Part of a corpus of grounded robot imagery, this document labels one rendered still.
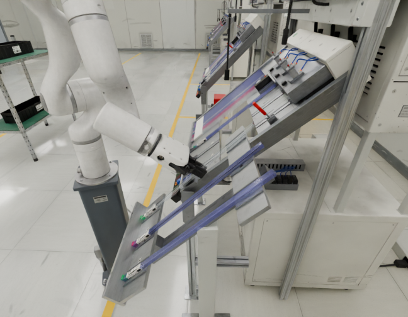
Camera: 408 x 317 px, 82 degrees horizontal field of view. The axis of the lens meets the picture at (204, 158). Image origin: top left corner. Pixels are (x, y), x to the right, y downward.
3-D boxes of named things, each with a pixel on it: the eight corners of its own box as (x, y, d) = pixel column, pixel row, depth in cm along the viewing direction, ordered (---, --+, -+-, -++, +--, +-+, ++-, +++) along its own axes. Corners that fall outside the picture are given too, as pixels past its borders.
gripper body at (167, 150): (153, 141, 61) (190, 162, 64) (160, 125, 70) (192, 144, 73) (141, 161, 64) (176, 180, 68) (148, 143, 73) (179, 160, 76)
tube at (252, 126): (143, 220, 83) (140, 219, 82) (143, 217, 84) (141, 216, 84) (255, 126, 63) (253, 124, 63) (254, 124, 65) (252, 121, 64)
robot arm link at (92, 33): (84, 35, 67) (119, 138, 76) (62, 19, 51) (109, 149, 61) (115, 29, 68) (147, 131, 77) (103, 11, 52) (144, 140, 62)
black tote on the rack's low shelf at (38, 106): (20, 124, 242) (16, 113, 236) (4, 123, 243) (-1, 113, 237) (53, 104, 290) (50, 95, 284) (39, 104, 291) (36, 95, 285)
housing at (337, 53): (346, 96, 74) (325, 60, 69) (299, 65, 116) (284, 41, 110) (372, 78, 71) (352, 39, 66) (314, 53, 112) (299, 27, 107)
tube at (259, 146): (135, 247, 74) (132, 246, 73) (136, 243, 75) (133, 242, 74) (264, 147, 54) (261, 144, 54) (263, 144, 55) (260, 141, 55)
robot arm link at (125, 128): (138, 147, 72) (135, 155, 63) (96, 124, 68) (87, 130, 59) (152, 124, 70) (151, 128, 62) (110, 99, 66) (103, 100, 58)
